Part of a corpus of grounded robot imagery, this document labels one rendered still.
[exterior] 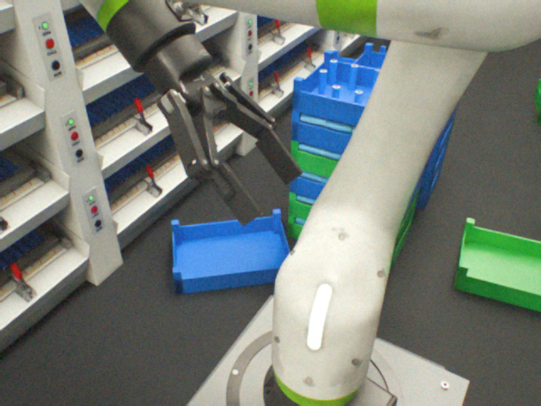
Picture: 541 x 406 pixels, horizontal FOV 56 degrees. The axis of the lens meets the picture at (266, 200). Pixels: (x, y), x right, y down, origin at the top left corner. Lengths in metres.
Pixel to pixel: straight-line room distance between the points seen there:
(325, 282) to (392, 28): 0.30
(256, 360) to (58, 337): 0.62
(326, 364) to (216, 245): 0.86
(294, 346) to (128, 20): 0.41
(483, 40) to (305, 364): 0.40
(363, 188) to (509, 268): 0.90
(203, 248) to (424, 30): 1.12
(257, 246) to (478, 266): 0.59
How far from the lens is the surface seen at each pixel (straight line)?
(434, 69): 0.58
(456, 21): 0.39
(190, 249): 1.43
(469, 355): 1.28
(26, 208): 1.18
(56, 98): 1.12
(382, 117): 0.62
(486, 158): 1.94
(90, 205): 1.26
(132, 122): 1.38
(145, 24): 0.61
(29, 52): 1.06
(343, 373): 0.65
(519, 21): 0.40
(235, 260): 1.39
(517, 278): 1.49
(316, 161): 1.27
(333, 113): 1.19
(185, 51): 0.61
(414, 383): 0.83
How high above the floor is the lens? 0.98
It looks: 38 degrees down
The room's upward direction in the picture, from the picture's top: straight up
